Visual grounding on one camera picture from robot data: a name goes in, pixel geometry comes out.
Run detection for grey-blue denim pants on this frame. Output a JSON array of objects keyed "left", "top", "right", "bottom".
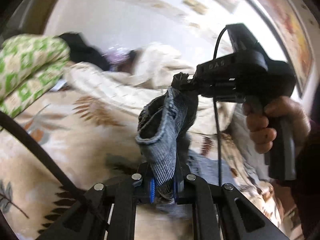
[{"left": 134, "top": 71, "right": 235, "bottom": 218}]

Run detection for black clothing pile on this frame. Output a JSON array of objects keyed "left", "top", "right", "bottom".
[{"left": 59, "top": 33, "right": 111, "bottom": 71}]

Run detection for person's right hand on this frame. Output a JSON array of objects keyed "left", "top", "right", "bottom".
[{"left": 242, "top": 96, "right": 311, "bottom": 155}]

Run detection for leaf-print beige blanket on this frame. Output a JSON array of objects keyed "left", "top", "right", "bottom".
[{"left": 1, "top": 90, "right": 284, "bottom": 239}]

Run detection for cream patterned duvet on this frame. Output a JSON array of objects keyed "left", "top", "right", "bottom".
[{"left": 63, "top": 41, "right": 235, "bottom": 136}]

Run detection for clear plastic bag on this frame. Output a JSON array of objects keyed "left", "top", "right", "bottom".
[{"left": 103, "top": 44, "right": 137, "bottom": 68}]

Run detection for green white patterned quilt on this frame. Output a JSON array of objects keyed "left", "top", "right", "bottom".
[{"left": 1, "top": 34, "right": 70, "bottom": 118}]

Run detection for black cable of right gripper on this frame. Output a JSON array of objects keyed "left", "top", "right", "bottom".
[{"left": 212, "top": 26, "right": 230, "bottom": 186}]

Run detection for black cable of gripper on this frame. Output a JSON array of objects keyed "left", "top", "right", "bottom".
[
  {"left": 0, "top": 110, "right": 106, "bottom": 221},
  {"left": 212, "top": 26, "right": 230, "bottom": 186}
]

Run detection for framed colourful wall picture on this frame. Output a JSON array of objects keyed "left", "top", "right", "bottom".
[{"left": 253, "top": 0, "right": 315, "bottom": 95}]

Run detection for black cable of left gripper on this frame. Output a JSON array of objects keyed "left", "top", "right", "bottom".
[{"left": 0, "top": 110, "right": 106, "bottom": 221}]

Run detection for brown wooden door frame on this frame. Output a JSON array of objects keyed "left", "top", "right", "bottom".
[{"left": 1, "top": 0, "right": 58, "bottom": 42}]

